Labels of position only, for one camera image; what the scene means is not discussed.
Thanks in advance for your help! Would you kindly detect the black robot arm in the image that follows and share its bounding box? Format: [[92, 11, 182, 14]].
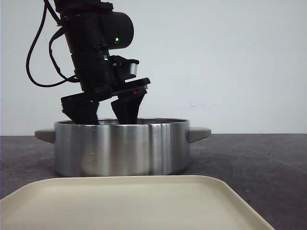
[[55, 0, 150, 125]]

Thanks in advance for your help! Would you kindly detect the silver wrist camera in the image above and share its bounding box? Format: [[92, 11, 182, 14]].
[[128, 63, 138, 76]]

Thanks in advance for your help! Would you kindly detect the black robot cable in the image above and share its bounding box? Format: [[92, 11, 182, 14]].
[[25, 0, 77, 87]]

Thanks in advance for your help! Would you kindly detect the cream plastic tray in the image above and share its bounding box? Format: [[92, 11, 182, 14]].
[[0, 175, 272, 230]]

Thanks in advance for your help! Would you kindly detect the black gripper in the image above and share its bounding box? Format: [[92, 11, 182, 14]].
[[61, 48, 151, 125]]

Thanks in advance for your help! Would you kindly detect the stainless steel steamer pot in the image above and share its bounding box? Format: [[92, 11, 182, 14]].
[[35, 118, 211, 177]]

